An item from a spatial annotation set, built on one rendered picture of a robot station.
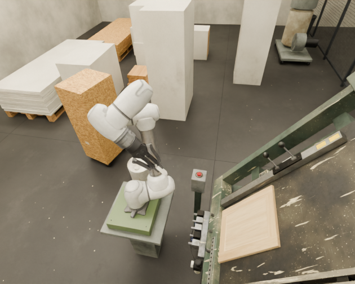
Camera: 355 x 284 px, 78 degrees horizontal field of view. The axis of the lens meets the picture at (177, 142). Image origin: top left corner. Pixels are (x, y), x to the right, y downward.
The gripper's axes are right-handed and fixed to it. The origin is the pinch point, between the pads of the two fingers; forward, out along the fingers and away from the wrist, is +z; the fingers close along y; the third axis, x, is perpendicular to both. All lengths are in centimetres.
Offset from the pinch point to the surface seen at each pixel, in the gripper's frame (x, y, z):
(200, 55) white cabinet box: 511, 141, 66
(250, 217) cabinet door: 8, 12, 70
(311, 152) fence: 2, 62, 53
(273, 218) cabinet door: -6, 23, 65
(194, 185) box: 66, -12, 63
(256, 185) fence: 22, 28, 65
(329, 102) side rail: 15, 89, 46
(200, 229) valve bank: 36, -28, 77
